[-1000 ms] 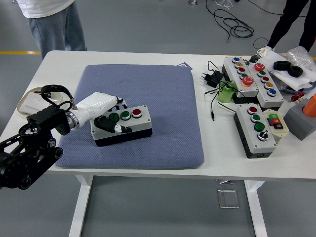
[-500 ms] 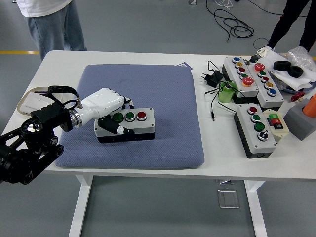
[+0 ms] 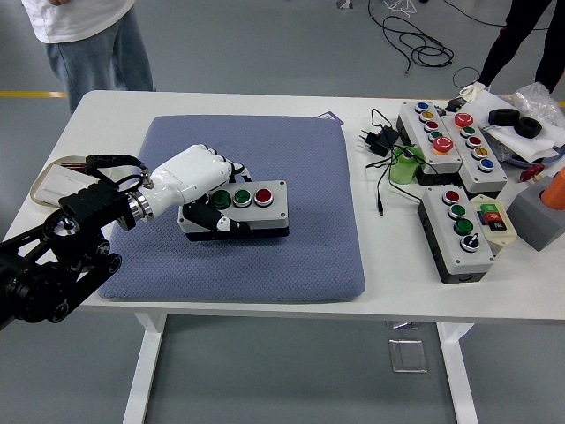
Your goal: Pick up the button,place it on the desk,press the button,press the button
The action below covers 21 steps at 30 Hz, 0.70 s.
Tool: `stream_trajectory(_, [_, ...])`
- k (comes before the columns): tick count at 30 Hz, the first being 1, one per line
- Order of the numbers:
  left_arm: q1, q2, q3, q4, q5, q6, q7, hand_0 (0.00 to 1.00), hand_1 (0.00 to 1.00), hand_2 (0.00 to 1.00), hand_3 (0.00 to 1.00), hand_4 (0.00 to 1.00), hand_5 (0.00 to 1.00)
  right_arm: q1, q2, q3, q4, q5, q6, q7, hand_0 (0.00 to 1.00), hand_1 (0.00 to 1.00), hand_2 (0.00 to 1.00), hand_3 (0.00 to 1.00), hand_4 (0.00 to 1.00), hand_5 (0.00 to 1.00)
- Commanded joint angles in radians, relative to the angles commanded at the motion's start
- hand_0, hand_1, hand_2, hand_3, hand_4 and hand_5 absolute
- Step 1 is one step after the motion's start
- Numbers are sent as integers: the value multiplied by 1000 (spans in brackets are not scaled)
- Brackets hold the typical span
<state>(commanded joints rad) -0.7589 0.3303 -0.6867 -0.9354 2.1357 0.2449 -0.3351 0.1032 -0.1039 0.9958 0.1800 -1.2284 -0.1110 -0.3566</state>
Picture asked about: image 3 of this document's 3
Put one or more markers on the red valve knob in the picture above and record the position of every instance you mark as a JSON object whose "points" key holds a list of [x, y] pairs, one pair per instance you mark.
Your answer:
{"points": [[532, 172]]}

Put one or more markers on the cream shallow tray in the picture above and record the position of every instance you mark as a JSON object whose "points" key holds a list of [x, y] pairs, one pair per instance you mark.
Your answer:
{"points": [[34, 194]]}

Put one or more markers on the dark red stick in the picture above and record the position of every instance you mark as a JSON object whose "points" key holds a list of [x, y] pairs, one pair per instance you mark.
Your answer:
{"points": [[73, 164]]}

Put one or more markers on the grey-blue quilted mat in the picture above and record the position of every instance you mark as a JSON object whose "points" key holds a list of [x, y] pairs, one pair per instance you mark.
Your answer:
{"points": [[265, 265]]}

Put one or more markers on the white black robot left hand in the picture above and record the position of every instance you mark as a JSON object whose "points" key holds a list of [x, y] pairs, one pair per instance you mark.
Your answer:
{"points": [[190, 176]]}

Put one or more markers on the person in white shirt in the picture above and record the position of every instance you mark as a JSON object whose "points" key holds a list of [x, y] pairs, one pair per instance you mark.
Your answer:
{"points": [[88, 57]]}

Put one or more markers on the white table leg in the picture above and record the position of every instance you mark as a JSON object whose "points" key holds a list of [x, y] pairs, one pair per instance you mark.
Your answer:
{"points": [[143, 366], [457, 375]]}

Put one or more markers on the white switch plate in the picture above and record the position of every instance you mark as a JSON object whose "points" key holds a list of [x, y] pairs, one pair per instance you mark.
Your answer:
{"points": [[57, 185]]}

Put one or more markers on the blue-grey bowl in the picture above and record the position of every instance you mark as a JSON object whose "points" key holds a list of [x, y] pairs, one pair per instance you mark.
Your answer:
{"points": [[525, 162]]}

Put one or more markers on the clear bubble wrap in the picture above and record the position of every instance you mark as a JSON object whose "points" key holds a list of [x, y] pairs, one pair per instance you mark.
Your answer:
{"points": [[536, 99]]}

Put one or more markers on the clear floor plate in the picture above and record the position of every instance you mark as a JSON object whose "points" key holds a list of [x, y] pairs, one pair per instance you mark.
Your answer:
{"points": [[408, 355]]}

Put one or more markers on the five-button box, mushroom button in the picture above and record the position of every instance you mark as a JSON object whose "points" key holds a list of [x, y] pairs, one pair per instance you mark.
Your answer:
{"points": [[485, 179], [446, 161]]}

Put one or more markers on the person in black trousers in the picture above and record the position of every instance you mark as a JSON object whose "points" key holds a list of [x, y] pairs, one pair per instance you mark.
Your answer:
{"points": [[503, 44]]}

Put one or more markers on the grey block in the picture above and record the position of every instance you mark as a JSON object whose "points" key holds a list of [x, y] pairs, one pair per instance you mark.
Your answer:
{"points": [[534, 216]]}

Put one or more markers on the white foam sheet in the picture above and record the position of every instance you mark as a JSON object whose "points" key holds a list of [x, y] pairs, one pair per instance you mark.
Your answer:
{"points": [[525, 146]]}

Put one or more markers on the small black device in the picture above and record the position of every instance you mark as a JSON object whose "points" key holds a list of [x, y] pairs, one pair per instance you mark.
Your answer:
{"points": [[454, 105]]}

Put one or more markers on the green plastic bottle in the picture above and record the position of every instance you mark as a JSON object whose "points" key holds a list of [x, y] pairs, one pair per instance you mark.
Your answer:
{"points": [[401, 170]]}

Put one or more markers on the orange cylinder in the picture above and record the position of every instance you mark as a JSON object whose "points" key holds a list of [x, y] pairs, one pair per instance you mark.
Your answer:
{"points": [[557, 190]]}

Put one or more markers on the cream three-button switch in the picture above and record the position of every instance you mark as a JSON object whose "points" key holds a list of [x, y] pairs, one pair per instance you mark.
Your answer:
{"points": [[490, 216]]}

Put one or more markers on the four-button grey control box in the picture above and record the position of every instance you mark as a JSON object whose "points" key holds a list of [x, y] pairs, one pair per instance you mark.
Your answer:
{"points": [[273, 221], [468, 260]]}

